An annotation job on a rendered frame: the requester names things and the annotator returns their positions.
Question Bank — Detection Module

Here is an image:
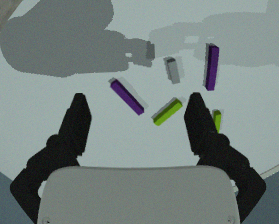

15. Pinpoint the lime green rod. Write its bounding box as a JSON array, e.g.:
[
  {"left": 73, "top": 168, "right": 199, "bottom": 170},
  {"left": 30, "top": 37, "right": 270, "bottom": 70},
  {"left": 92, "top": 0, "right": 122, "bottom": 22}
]
[
  {"left": 153, "top": 99, "right": 183, "bottom": 126},
  {"left": 213, "top": 110, "right": 221, "bottom": 133}
]

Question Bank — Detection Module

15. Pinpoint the purple rod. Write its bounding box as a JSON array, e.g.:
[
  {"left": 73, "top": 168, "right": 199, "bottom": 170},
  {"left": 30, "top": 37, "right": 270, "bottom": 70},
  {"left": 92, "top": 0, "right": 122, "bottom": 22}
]
[
  {"left": 205, "top": 46, "right": 219, "bottom": 91},
  {"left": 110, "top": 79, "right": 144, "bottom": 116}
]

